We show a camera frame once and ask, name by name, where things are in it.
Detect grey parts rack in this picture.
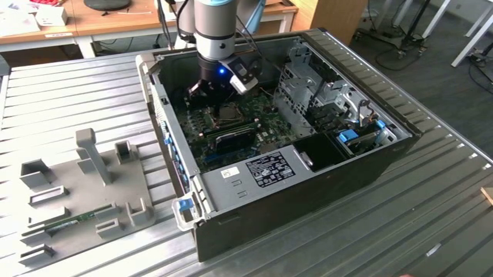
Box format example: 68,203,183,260
17,128,157,268

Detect hard disk in blue carrier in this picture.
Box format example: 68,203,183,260
335,129,383,157

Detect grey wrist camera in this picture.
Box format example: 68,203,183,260
217,56,259,95

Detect black disk wire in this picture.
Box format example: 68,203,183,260
355,99,376,128

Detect white table frame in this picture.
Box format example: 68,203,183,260
450,16,493,68
421,0,451,39

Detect grey power supply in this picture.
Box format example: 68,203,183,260
197,144,316,213

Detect white cardboard box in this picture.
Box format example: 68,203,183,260
33,5,68,27

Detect metal socket cover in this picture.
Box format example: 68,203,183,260
215,102,247,129

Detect CPU socket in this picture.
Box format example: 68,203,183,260
205,101,247,130

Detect metal drive cage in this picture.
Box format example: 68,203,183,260
275,39,355,136

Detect white paper sheets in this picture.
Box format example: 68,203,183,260
0,2,40,38

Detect black wheeled stand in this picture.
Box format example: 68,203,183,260
351,0,434,60

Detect black graphics card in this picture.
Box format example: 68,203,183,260
213,128,258,156

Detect black round pad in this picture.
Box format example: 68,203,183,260
83,0,131,12

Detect wooden cabinet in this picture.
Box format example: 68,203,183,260
310,0,366,46

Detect wooden desk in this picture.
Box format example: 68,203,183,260
0,0,95,58
71,0,299,58

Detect black PC case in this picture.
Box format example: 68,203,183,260
135,28,425,263

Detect green motherboard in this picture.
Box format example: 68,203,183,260
175,86,320,174

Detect blue expansion slot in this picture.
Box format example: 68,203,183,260
204,150,234,164

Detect green RAM stick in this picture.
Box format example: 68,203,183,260
41,209,101,233
201,122,258,138

